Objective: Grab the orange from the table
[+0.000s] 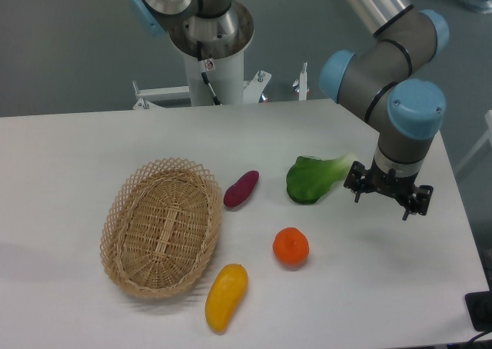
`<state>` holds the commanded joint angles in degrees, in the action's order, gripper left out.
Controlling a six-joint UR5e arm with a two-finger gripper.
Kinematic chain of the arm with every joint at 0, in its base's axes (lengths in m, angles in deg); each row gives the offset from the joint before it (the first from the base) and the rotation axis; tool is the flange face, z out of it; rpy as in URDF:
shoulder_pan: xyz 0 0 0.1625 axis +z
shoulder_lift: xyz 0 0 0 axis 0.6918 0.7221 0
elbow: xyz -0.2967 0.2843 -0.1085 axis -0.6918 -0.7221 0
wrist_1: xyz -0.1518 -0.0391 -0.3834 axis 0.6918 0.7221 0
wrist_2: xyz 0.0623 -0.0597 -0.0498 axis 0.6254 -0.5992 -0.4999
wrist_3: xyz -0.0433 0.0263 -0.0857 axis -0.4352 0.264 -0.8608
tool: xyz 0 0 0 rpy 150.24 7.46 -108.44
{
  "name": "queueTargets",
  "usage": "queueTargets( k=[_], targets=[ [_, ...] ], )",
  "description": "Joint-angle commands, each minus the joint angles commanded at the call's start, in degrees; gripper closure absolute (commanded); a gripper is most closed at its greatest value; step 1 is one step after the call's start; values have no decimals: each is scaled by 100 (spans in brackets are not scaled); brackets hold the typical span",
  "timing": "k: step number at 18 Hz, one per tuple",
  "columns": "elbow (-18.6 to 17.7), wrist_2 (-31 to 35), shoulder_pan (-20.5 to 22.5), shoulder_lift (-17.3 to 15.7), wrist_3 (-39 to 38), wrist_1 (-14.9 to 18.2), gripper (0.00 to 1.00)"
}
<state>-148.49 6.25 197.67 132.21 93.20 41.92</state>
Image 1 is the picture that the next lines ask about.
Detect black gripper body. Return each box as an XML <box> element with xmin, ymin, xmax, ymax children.
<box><xmin>344</xmin><ymin>161</ymin><xmax>434</xmax><ymax>215</ymax></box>

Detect yellow mango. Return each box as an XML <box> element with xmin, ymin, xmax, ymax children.
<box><xmin>204</xmin><ymin>264</ymin><xmax>248</xmax><ymax>334</ymax></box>

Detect green bok choy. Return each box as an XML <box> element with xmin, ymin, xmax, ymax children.
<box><xmin>286</xmin><ymin>154</ymin><xmax>357</xmax><ymax>204</ymax></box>

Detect white frame at right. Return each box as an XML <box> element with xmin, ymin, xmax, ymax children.
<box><xmin>454</xmin><ymin>110</ymin><xmax>491</xmax><ymax>179</ymax></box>

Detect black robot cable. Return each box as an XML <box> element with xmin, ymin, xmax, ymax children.
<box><xmin>196</xmin><ymin>40</ymin><xmax>223</xmax><ymax>106</ymax></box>

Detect woven wicker basket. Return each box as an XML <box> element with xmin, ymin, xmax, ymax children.
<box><xmin>100</xmin><ymin>158</ymin><xmax>222</xmax><ymax>299</ymax></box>

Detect black device at edge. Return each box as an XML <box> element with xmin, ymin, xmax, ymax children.
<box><xmin>464</xmin><ymin>291</ymin><xmax>491</xmax><ymax>331</ymax></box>

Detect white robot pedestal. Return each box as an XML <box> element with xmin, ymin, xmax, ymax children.
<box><xmin>131</xmin><ymin>1</ymin><xmax>311</xmax><ymax>110</ymax></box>

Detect orange fruit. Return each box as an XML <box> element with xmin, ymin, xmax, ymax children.
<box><xmin>272</xmin><ymin>228</ymin><xmax>310</xmax><ymax>267</ymax></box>

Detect purple sweet potato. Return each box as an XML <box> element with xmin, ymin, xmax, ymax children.
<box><xmin>224</xmin><ymin>170</ymin><xmax>260</xmax><ymax>208</ymax></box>

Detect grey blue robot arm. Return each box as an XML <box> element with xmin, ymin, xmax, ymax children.
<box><xmin>128</xmin><ymin>0</ymin><xmax>449</xmax><ymax>215</ymax></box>

